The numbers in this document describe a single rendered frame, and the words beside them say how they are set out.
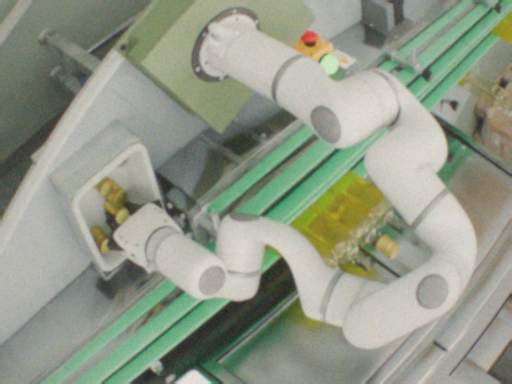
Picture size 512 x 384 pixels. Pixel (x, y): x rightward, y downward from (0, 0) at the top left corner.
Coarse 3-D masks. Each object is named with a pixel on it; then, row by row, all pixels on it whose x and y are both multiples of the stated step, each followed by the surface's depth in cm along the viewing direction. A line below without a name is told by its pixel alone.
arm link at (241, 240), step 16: (224, 224) 111; (240, 224) 110; (256, 224) 109; (272, 224) 110; (224, 240) 111; (240, 240) 109; (256, 240) 109; (272, 240) 107; (288, 240) 107; (304, 240) 109; (224, 256) 111; (240, 256) 110; (256, 256) 111; (288, 256) 106; (304, 256) 107; (240, 272) 111; (304, 272) 106; (320, 272) 106; (336, 272) 107; (304, 288) 105; (320, 288) 105; (304, 304) 106; (320, 304) 104; (320, 320) 106
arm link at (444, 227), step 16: (448, 192) 98; (432, 208) 96; (448, 208) 96; (416, 224) 98; (432, 224) 96; (448, 224) 96; (464, 224) 97; (432, 240) 98; (448, 240) 98; (464, 240) 98; (432, 256) 101; (448, 256) 95; (464, 256) 99; (464, 272) 95; (464, 288) 97
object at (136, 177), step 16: (128, 160) 125; (144, 160) 120; (96, 176) 113; (112, 176) 126; (128, 176) 129; (144, 176) 124; (80, 192) 111; (96, 192) 124; (128, 192) 132; (144, 192) 129; (80, 208) 123; (96, 208) 127; (80, 224) 115; (96, 224) 129; (96, 256) 122; (112, 256) 128
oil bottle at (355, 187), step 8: (344, 176) 147; (352, 176) 147; (336, 184) 146; (344, 184) 146; (352, 184) 146; (360, 184) 146; (368, 184) 145; (344, 192) 145; (352, 192) 144; (360, 192) 144; (368, 192) 144; (376, 192) 144; (360, 200) 143; (368, 200) 143; (376, 200) 142; (384, 200) 142; (368, 208) 142; (376, 208) 141; (384, 208) 141; (392, 208) 143; (376, 216) 141; (384, 216) 141; (384, 224) 144
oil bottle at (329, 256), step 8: (288, 224) 141; (296, 224) 141; (304, 232) 140; (312, 240) 138; (272, 248) 143; (320, 248) 137; (328, 248) 136; (320, 256) 135; (328, 256) 135; (336, 256) 136; (328, 264) 135; (336, 264) 135
